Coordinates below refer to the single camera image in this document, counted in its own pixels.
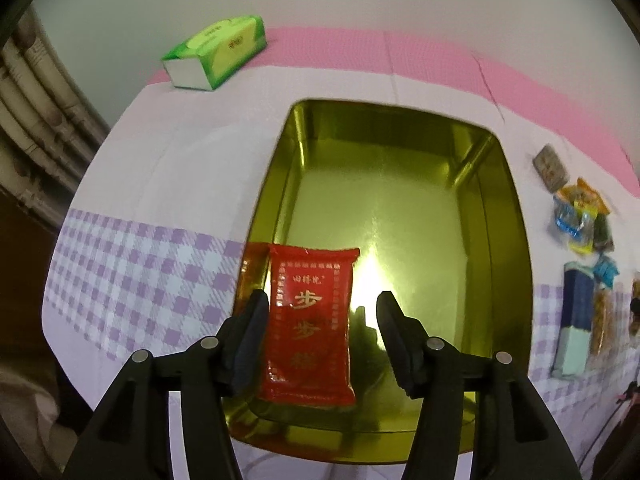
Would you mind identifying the brown grey snack bar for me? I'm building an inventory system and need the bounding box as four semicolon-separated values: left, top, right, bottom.
532;144;571;193

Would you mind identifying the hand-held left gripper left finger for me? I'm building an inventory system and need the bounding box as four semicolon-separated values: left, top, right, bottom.
62;289;271;480

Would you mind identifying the orange crispy snack packet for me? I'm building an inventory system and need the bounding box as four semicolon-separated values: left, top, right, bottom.
587;285;618;368

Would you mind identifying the pink plaid tablecloth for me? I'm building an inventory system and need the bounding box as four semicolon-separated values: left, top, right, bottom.
42;26;640;480

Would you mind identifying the green tissue pack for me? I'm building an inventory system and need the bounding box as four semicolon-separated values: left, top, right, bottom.
161;14;269;92

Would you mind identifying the red snack packet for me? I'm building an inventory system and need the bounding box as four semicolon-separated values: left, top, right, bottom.
257;244;362;408

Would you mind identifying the beige patterned curtain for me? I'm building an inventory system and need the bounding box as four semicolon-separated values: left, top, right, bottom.
0;7;111;201

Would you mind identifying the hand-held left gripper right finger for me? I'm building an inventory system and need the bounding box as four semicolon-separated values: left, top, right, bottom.
376;290;583;480

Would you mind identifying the dark object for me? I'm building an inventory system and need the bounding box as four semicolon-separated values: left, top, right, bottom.
627;272;640;338

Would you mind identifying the gold metal tin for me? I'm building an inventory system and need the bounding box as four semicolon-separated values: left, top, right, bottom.
220;100;535;465

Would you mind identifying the orange yellow snack packet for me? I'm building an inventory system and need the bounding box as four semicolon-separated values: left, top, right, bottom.
557;177;612;216

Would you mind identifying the blue clear candy packet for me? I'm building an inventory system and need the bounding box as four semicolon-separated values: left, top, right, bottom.
552;195;598;256

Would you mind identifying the pink cord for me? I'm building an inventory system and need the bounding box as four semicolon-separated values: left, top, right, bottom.
580;380;640;466

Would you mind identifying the long dark blue packet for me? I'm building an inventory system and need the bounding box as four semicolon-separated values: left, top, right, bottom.
550;261;597;378

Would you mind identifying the beige cloth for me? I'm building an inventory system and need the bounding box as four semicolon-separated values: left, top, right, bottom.
0;355;66;461

